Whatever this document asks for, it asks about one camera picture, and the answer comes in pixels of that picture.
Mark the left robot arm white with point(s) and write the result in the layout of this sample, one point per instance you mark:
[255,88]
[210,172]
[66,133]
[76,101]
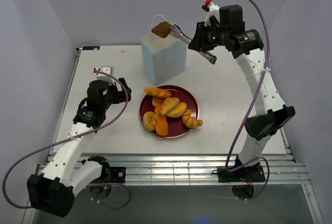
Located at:
[54,189]

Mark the metal tongs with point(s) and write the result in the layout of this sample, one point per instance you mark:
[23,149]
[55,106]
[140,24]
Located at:
[178,33]

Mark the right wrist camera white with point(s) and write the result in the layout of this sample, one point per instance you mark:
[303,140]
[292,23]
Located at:
[212,11]

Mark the aluminium frame rail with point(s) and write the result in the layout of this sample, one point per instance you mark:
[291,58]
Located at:
[197,170]

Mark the oval yellow bun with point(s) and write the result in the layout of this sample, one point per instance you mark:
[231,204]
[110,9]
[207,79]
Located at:
[177,111]

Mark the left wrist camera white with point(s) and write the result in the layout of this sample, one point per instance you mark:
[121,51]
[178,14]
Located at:
[103,73]

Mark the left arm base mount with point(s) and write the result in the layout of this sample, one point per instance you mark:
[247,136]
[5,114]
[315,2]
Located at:
[111,175]

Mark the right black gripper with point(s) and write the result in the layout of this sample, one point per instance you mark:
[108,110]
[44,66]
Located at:
[198,42]

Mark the long glazed bread top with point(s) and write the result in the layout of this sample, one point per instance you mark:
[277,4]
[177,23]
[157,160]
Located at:
[157,92]

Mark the pale ring bagel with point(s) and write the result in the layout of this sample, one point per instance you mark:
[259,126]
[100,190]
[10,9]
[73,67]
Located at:
[149,121]

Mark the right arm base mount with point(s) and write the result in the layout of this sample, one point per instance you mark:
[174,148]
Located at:
[253,173]

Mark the blue label left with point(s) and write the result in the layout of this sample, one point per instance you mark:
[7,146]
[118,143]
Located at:
[91,48]

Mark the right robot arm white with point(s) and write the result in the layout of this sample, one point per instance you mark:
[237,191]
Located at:
[271,111]

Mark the pointed cone bread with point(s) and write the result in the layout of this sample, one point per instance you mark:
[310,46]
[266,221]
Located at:
[168,104]

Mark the light blue paper bag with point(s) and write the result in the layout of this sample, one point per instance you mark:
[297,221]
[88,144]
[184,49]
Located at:
[163,58]

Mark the striped croissant bread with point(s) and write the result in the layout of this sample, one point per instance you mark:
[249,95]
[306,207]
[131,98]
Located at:
[189,121]

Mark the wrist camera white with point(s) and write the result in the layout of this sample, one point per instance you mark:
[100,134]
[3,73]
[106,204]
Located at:
[212,11]
[103,73]

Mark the long orange bread strip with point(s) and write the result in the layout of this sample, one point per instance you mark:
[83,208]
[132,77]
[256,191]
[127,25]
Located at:
[161,123]

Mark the orange ring donut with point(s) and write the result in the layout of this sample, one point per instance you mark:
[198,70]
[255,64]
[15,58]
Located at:
[157,101]

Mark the dark red round plate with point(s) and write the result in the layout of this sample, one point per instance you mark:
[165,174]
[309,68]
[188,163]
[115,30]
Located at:
[176,127]

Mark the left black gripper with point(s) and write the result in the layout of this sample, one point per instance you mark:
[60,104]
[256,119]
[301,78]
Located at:
[121,96]

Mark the brown chocolate bread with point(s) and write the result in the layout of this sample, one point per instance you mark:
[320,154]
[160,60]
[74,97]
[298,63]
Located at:
[163,29]

